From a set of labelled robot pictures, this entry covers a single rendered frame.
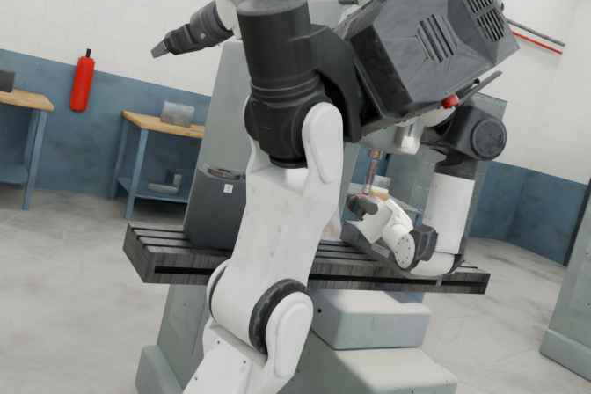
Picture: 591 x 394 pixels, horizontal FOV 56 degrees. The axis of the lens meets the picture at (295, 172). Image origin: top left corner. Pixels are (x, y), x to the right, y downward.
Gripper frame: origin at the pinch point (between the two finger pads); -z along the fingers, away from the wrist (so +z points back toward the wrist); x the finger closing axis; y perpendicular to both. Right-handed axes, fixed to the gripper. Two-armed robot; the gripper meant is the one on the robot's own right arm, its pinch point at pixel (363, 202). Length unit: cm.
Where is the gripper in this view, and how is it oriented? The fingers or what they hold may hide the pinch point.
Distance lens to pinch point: 173.8
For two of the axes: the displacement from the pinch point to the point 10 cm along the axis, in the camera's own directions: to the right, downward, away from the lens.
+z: 0.9, 1.5, -9.8
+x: -9.7, -2.2, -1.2
